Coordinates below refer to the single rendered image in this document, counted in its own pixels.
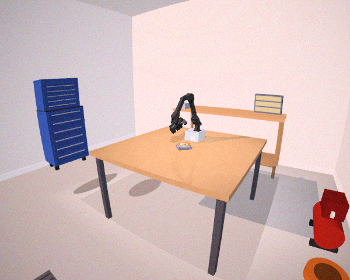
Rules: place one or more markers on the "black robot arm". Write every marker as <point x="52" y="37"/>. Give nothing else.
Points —
<point x="176" y="120"/>

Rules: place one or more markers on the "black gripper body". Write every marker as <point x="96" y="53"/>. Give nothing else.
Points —
<point x="184" y="122"/>

